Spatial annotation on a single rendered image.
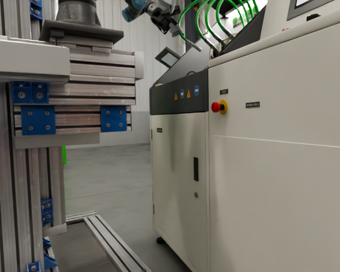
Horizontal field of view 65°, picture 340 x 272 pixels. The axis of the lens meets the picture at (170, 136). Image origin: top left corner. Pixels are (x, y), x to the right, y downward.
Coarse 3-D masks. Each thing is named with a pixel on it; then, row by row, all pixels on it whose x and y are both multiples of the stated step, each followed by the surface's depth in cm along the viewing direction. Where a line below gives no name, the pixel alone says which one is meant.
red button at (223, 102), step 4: (224, 100) 90; (212, 104) 91; (216, 104) 89; (220, 104) 90; (224, 104) 91; (212, 108) 91; (216, 108) 89; (220, 108) 90; (224, 108) 91; (216, 112) 91; (220, 112) 93; (224, 112) 91
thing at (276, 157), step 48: (288, 0) 97; (336, 0) 79; (288, 48) 65; (336, 48) 54; (240, 96) 83; (288, 96) 66; (336, 96) 54; (240, 144) 84; (288, 144) 66; (336, 144) 55; (240, 192) 85; (288, 192) 67; (336, 192) 55; (240, 240) 86; (288, 240) 68; (336, 240) 56
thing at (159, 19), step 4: (160, 8) 150; (156, 12) 149; (152, 16) 151; (156, 16) 151; (160, 16) 150; (164, 16) 147; (152, 20) 151; (156, 20) 150; (160, 20) 147; (164, 20) 147; (168, 20) 146; (156, 24) 151; (160, 24) 148; (164, 24) 147; (168, 24) 149; (160, 28) 154; (164, 28) 148; (168, 28) 151
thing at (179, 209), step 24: (168, 120) 137; (192, 120) 113; (168, 144) 139; (192, 144) 114; (168, 168) 140; (192, 168) 115; (168, 192) 142; (192, 192) 116; (168, 216) 144; (192, 216) 117; (192, 240) 119; (192, 264) 120
